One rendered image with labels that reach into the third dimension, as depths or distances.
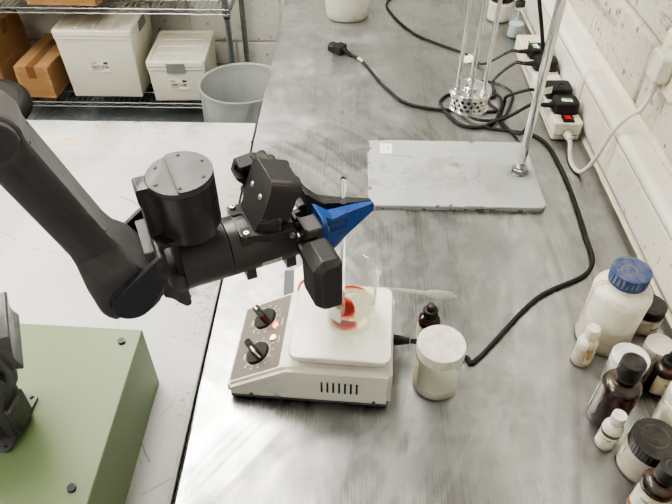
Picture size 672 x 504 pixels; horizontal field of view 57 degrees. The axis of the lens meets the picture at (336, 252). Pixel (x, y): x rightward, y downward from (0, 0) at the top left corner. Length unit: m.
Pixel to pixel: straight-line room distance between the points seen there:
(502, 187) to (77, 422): 0.76
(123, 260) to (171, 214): 0.06
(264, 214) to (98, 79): 2.56
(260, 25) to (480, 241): 2.37
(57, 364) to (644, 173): 0.86
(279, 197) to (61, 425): 0.33
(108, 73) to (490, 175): 2.21
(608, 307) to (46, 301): 0.77
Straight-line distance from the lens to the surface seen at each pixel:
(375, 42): 1.61
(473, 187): 1.11
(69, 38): 3.02
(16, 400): 0.69
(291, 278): 0.93
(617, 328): 0.86
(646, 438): 0.78
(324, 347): 0.73
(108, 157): 1.25
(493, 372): 0.84
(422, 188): 1.09
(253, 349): 0.76
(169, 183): 0.53
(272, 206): 0.56
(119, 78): 3.05
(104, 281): 0.56
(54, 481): 0.68
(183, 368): 0.85
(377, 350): 0.73
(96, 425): 0.70
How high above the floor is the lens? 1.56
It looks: 43 degrees down
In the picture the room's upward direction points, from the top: straight up
